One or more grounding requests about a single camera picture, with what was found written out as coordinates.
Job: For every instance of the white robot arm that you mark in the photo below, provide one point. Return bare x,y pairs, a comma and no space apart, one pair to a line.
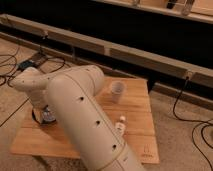
70,96

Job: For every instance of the translucent ceramic cup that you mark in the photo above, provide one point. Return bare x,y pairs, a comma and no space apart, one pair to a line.
117,89

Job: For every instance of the dark ceramic bowl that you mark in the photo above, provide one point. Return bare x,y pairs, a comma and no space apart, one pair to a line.
43,116

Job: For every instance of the long wooden beam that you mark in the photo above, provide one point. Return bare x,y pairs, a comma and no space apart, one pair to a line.
159,63

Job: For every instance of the white plastic bottle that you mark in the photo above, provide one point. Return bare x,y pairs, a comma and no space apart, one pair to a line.
120,125

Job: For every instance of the blue power adapter box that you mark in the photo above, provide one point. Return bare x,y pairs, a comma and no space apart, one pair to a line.
25,64

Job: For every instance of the wooden table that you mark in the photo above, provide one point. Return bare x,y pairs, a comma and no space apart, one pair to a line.
50,140

